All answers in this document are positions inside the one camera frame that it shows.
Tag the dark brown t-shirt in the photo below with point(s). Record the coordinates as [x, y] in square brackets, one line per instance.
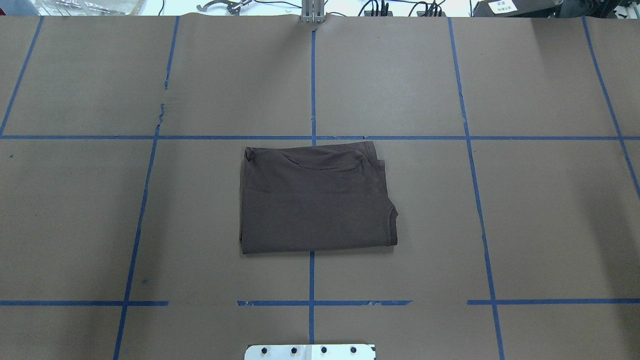
[315, 198]

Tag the brown paper table cover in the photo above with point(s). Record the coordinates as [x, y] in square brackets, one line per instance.
[512, 155]

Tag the black box with white label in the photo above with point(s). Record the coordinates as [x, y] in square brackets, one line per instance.
[517, 9]

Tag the aluminium profile post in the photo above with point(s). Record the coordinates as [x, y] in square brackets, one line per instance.
[313, 11]

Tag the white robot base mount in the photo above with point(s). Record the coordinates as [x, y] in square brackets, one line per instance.
[358, 351]

